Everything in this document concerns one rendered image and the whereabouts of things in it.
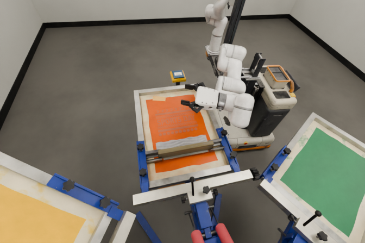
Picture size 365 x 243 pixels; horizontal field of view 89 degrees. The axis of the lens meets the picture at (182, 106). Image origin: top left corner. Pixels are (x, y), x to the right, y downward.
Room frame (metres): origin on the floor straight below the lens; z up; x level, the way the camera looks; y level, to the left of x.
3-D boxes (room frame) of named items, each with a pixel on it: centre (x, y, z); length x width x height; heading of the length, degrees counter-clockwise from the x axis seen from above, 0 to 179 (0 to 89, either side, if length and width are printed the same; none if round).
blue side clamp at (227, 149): (0.61, -0.32, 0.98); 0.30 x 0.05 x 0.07; 18
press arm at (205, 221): (0.22, -0.16, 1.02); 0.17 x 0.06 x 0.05; 18
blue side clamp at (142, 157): (0.44, 0.20, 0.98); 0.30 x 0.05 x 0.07; 18
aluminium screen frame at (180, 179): (0.76, 0.01, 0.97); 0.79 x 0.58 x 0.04; 18
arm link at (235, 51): (1.10, -0.32, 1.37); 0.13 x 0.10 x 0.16; 83
